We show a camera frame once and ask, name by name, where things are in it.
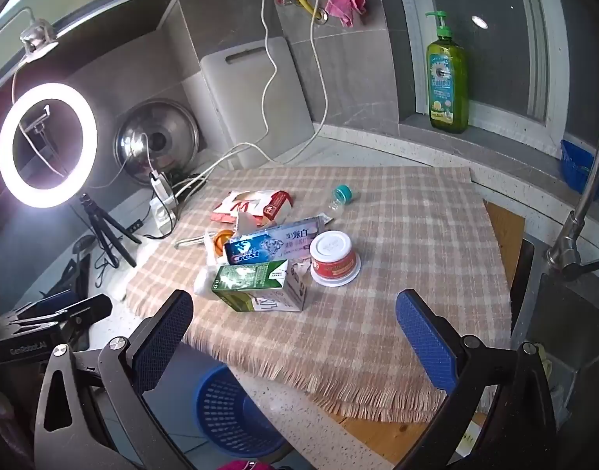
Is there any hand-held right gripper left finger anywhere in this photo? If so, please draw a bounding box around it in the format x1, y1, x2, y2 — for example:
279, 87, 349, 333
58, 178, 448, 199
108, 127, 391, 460
34, 290, 195, 470

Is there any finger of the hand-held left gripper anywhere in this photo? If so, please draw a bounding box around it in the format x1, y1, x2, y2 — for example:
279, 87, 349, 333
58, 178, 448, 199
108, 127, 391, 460
59, 294, 115, 327
10, 289, 81, 322

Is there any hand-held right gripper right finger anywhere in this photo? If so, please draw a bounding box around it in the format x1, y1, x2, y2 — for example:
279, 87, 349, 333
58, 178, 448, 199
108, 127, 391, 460
395, 289, 559, 470

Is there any clear plastic wrapper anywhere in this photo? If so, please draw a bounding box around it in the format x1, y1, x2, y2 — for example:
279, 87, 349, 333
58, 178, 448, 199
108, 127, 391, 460
194, 247, 224, 299

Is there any green milk carton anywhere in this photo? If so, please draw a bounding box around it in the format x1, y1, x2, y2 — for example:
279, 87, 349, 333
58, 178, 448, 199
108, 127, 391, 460
210, 259, 307, 313

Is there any clear toothbrush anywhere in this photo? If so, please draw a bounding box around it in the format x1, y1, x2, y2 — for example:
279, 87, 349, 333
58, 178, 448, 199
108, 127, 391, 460
175, 235, 217, 250

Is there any round blue plastic basket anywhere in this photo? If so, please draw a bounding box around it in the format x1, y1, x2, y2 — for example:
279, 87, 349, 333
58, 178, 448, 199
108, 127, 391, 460
196, 365, 290, 463

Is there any orange cap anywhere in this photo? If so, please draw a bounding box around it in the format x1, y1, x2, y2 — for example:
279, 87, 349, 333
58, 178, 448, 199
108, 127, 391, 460
213, 229, 235, 257

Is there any red cup with white lid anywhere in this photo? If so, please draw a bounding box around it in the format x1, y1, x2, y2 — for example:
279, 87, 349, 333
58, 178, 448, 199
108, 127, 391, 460
309, 230, 361, 287

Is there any blue and white toothpaste tube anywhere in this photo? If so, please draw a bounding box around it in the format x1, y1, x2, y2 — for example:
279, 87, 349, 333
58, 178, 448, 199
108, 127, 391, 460
224, 215, 327, 266

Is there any clear bottle with teal cap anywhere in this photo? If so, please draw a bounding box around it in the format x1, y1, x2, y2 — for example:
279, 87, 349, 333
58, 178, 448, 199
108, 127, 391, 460
326, 184, 358, 216

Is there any red and white snack bag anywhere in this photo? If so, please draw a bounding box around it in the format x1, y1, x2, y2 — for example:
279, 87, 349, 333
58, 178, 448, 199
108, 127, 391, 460
211, 188, 294, 226

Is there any black tripod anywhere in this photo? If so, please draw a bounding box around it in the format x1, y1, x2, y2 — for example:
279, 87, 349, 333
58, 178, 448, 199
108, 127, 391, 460
77, 192, 144, 269

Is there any beige plaid cloth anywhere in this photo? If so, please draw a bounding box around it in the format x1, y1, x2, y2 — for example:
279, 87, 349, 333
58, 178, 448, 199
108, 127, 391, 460
124, 165, 513, 424

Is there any white power strip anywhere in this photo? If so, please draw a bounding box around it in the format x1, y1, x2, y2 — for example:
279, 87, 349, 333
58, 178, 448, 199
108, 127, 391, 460
149, 196, 179, 236

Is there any white charger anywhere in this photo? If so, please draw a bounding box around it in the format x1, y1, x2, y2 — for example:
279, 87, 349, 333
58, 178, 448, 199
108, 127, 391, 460
150, 171, 175, 204

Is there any steel sink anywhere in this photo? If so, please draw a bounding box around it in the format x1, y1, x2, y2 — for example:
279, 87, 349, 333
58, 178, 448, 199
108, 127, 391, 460
510, 237, 599, 432

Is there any steel faucet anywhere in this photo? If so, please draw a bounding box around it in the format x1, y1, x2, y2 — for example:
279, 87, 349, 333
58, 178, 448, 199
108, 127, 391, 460
547, 95, 599, 282

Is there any steel pot lid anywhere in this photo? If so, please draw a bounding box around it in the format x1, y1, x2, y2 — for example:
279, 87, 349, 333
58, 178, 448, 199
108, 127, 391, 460
114, 99, 201, 187

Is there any small blue storage basket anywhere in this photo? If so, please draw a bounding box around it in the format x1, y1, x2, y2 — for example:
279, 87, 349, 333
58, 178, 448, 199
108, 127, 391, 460
560, 139, 599, 192

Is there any green dish soap bottle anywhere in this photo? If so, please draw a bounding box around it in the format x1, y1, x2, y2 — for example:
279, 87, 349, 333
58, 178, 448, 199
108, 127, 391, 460
424, 11, 471, 134

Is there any white cutting board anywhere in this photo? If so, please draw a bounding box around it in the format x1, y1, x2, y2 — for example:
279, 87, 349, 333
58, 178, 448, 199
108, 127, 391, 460
199, 36, 316, 170

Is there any white gooseneck clip lamp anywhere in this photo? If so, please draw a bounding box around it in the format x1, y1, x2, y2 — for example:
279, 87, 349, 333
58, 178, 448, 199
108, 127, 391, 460
0, 7, 60, 64

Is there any window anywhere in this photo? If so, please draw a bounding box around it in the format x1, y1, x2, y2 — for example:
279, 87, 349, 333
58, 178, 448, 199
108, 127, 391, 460
392, 0, 599, 130

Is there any white ring light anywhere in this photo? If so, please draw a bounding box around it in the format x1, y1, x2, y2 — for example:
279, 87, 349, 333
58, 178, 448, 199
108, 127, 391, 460
0, 82, 99, 209

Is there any white cable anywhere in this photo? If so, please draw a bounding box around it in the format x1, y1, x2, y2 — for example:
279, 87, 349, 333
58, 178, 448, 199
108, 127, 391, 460
182, 7, 330, 201
175, 0, 281, 206

